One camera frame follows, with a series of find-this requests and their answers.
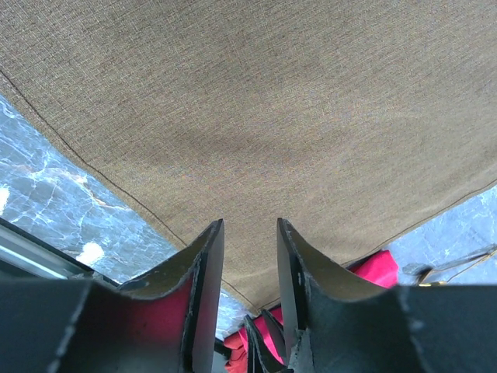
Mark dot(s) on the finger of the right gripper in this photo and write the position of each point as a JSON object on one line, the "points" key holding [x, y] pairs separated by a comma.
{"points": [[260, 359], [275, 329]]}

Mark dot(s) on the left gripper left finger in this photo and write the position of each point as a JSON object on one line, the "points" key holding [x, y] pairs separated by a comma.
{"points": [[162, 321]]}

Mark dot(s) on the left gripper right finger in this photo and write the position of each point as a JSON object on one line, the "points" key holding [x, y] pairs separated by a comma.
{"points": [[335, 321]]}

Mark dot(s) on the brown fabric napkin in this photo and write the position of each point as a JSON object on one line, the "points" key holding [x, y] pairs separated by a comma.
{"points": [[355, 120]]}

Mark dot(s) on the red folded cloth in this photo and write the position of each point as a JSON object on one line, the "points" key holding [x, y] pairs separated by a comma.
{"points": [[380, 269]]}

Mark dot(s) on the copper brown spoon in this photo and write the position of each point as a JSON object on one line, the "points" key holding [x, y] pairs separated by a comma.
{"points": [[419, 269]]}

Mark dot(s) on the gold spoon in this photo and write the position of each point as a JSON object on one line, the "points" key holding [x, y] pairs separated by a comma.
{"points": [[424, 275]]}

